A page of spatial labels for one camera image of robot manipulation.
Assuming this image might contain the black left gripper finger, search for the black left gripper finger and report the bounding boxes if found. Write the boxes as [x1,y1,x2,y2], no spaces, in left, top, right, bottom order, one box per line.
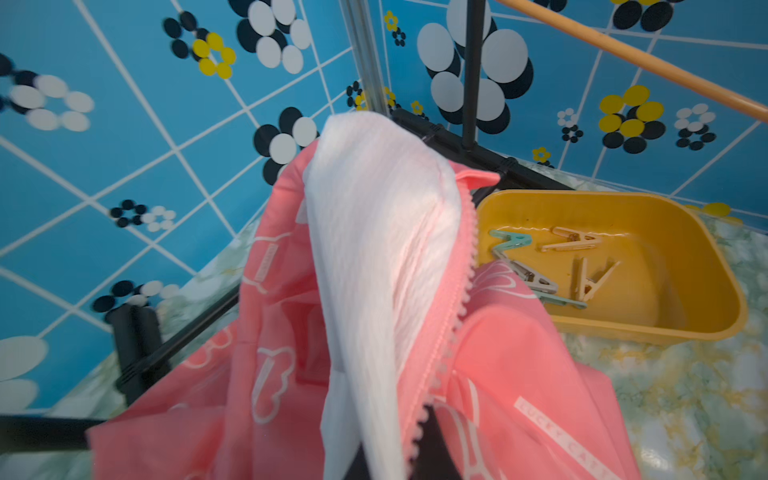
[413,406,461,480]

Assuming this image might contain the black clothes rack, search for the black clothes rack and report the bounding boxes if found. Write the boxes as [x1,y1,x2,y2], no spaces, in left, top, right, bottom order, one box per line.
[1,33,568,454]

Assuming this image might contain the wooden clothespin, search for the wooden clothespin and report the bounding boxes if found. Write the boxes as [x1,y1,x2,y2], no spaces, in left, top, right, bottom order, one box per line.
[574,257,620,303]
[539,226,602,252]

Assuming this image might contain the yellow plastic tray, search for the yellow plastic tray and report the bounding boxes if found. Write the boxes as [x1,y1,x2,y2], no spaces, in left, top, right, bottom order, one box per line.
[477,190,748,344]

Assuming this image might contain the mint green clothespin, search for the mint green clothespin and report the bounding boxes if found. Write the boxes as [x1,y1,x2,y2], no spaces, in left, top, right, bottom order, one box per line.
[489,230,533,253]

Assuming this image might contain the pink jacket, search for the pink jacket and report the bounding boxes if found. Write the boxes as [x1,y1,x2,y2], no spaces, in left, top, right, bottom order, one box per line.
[88,112,640,479]

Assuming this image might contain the white clothespin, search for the white clothespin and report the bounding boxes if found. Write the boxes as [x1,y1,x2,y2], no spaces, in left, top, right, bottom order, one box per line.
[492,250,559,295]

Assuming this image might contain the wooden hanger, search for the wooden hanger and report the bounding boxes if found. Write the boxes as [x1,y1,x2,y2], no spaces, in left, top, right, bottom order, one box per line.
[500,0,767,123]

